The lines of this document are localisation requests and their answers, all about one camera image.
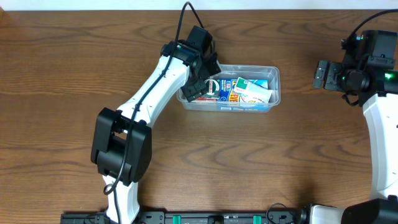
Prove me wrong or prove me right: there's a red white medicine sachet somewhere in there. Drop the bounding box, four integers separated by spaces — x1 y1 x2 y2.
194 97 219 101

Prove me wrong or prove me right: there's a clear plastic container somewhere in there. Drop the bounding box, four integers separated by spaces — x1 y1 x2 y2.
177 64 280 113

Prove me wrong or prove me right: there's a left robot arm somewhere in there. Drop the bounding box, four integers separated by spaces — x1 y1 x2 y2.
90 26 221 223

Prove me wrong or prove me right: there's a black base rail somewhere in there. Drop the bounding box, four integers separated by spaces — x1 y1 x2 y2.
60 210 308 224

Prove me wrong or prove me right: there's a dark green round-logo box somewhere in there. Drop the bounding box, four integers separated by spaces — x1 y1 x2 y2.
203 78 220 100

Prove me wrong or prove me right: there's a blue fever patch box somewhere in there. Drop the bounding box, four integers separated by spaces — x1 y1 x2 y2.
218 77 269 106

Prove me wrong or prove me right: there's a white green medicine box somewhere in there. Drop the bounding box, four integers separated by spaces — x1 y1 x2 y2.
233 77 273 103

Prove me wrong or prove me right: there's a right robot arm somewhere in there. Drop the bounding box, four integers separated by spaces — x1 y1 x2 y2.
297 30 397 223

